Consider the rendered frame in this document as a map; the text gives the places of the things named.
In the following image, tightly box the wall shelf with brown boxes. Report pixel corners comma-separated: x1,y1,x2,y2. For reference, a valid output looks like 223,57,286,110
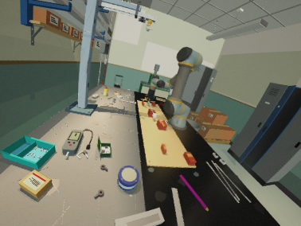
29,7,84,46

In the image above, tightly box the tan wooden base board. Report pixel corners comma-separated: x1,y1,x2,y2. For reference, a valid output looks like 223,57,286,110
135,98,197,169

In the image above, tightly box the green frame cart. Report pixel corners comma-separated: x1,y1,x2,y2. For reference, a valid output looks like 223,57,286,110
139,73,173,100

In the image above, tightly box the white flat bar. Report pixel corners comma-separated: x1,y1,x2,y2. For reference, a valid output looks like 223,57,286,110
170,187,186,226

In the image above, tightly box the grey flat tray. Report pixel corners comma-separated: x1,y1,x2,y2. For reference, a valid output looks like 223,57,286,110
114,207,166,226

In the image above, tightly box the black cable with plug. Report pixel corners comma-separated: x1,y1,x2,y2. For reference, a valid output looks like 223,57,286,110
82,128,94,150

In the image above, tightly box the long ceiling light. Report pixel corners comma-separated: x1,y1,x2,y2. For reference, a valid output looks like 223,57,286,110
205,18,269,41

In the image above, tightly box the white wall board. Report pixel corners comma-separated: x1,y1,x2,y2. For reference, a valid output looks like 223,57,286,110
112,12,142,46
140,41,186,79

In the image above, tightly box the brown cardboard box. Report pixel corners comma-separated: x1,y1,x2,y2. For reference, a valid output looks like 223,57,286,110
198,106,229,126
197,122,237,141

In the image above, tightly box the yellow cardboard box with label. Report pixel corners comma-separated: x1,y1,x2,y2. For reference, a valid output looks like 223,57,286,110
18,169,53,200

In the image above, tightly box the grey blue-edged locker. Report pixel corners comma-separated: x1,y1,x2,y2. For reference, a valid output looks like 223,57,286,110
229,82,301,184

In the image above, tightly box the grey handheld meter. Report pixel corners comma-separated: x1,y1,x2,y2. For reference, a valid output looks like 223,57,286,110
61,129,84,157

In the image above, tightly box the green open box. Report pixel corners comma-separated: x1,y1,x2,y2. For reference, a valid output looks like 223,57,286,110
97,136,112,158

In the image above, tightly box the grey metal cabinet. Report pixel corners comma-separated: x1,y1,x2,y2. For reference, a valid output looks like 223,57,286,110
182,64,218,113

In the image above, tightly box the white thin rod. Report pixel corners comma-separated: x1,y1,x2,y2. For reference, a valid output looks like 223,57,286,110
211,159,252,204
205,161,240,204

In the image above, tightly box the teal plastic tray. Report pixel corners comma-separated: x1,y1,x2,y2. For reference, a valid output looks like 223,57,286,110
0,135,57,170

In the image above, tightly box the magenta pen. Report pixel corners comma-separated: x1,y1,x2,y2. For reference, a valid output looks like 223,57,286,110
178,173,209,212

